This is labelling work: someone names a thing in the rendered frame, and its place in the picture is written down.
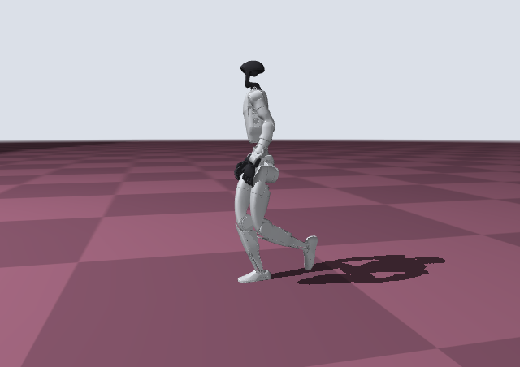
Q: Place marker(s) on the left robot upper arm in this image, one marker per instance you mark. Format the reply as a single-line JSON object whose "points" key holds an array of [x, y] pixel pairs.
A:
{"points": [[257, 100]]}

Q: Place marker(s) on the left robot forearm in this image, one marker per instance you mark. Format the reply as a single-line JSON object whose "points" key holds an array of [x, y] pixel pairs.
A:
{"points": [[265, 140]]}

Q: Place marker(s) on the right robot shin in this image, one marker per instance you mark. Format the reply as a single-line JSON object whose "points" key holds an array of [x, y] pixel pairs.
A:
{"points": [[250, 242]]}

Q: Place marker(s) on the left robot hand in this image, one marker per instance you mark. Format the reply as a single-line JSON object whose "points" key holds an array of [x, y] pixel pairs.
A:
{"points": [[249, 172]]}

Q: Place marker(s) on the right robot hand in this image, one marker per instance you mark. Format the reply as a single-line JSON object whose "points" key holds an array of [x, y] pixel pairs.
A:
{"points": [[240, 166]]}

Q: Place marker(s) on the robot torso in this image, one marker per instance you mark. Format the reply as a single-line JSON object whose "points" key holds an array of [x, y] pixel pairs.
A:
{"points": [[254, 126]]}

